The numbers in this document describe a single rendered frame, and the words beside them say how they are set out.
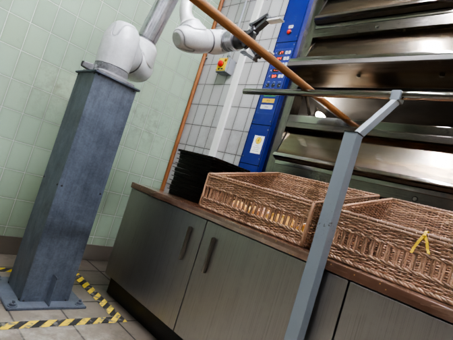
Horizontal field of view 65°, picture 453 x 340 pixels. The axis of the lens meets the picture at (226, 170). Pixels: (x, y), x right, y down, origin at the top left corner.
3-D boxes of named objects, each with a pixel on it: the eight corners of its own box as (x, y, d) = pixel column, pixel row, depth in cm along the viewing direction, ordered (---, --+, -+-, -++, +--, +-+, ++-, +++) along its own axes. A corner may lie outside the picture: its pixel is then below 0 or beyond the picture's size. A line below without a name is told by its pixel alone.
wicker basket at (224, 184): (263, 221, 188) (278, 171, 189) (365, 259, 147) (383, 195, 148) (195, 205, 154) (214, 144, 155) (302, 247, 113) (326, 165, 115)
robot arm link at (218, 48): (236, 54, 162) (216, 53, 154) (214, 56, 173) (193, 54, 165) (237, 29, 160) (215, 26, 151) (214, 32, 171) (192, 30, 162)
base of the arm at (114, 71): (72, 68, 159) (76, 56, 160) (116, 88, 175) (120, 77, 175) (89, 66, 146) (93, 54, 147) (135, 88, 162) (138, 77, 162)
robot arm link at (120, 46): (87, 57, 155) (102, 10, 156) (105, 71, 173) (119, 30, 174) (121, 66, 153) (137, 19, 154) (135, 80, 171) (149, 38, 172)
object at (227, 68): (221, 75, 242) (226, 62, 243) (232, 75, 235) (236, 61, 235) (214, 71, 237) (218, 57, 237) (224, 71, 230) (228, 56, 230)
